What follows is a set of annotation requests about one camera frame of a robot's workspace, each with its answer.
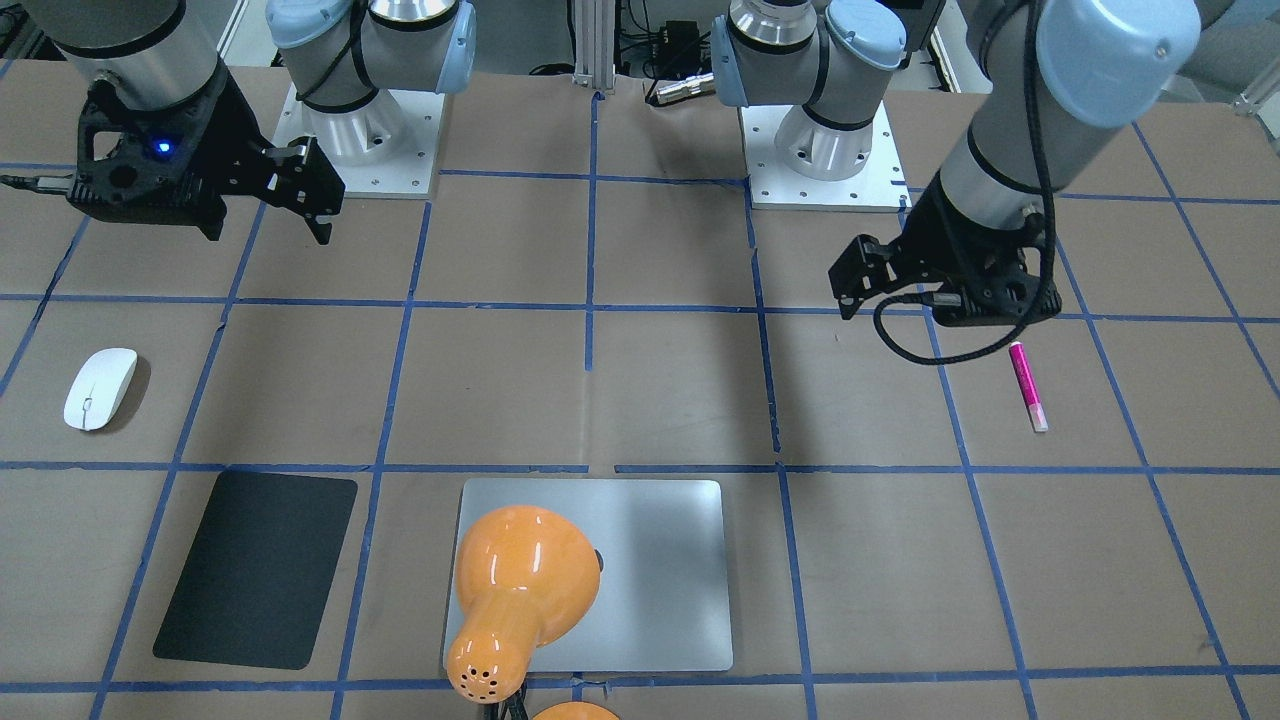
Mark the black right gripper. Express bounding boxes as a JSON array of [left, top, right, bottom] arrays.
[[67, 70, 346, 246]]

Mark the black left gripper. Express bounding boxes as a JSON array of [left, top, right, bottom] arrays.
[[828, 179, 1062, 327]]

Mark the pink highlighter pen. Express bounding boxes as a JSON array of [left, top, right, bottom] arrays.
[[1007, 341, 1050, 434]]

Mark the white computer mouse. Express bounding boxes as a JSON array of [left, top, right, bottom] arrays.
[[63, 347, 140, 432]]

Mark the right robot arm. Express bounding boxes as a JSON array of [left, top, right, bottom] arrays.
[[3, 1, 477, 245]]

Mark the silver laptop notebook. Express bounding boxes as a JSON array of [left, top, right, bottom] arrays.
[[458, 477, 733, 674]]

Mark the black mousepad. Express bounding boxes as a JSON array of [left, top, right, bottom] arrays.
[[152, 470, 358, 670]]

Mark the orange desk lamp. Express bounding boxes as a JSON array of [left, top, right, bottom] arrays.
[[444, 505, 603, 719]]

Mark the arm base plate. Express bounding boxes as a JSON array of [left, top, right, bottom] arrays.
[[271, 87, 451, 200], [739, 104, 911, 213]]

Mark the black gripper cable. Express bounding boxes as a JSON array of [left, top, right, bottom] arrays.
[[873, 0, 1059, 366]]

